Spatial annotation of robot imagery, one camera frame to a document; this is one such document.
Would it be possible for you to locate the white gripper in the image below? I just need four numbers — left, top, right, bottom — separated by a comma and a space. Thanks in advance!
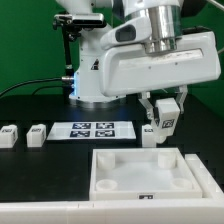
99, 31, 221, 120

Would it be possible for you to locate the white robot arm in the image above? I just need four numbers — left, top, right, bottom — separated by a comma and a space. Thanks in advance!
55, 0, 221, 118

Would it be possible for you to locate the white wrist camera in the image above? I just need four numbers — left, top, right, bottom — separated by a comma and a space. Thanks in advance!
100, 17, 152, 50

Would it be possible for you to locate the black cable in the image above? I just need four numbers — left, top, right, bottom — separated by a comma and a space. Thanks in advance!
0, 77, 73, 98

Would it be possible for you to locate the black camera on stand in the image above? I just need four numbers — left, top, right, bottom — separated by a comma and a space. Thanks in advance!
52, 12, 107, 84

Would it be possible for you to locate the white L-shaped fence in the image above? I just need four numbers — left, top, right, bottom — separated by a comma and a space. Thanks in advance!
0, 154, 224, 224

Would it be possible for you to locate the tag marker sheet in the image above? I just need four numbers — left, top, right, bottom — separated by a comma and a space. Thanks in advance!
47, 121, 136, 140

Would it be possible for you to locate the white square tabletop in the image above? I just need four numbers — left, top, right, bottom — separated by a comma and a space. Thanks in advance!
89, 148, 203, 201

